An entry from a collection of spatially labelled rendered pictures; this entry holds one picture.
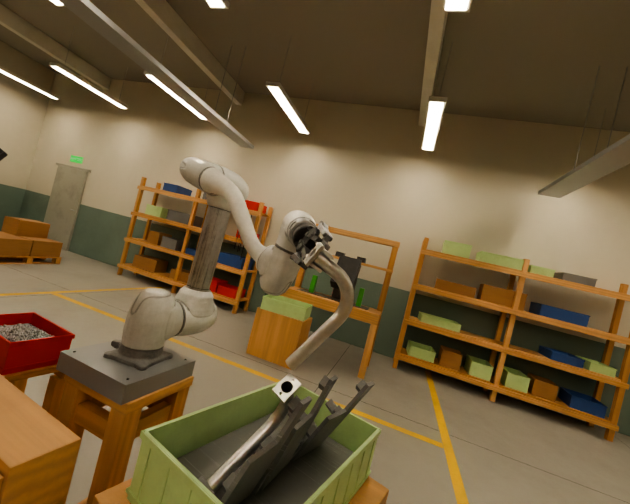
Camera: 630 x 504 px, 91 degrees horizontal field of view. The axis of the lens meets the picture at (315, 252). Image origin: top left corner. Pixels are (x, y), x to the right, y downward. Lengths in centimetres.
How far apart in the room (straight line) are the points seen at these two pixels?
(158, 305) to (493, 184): 578
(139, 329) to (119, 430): 33
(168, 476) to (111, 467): 53
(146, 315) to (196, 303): 21
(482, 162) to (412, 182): 122
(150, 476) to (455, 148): 618
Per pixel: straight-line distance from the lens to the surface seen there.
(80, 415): 152
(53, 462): 106
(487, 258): 554
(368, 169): 631
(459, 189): 621
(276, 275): 98
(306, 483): 110
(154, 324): 135
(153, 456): 95
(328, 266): 66
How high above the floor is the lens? 149
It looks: level
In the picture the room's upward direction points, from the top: 14 degrees clockwise
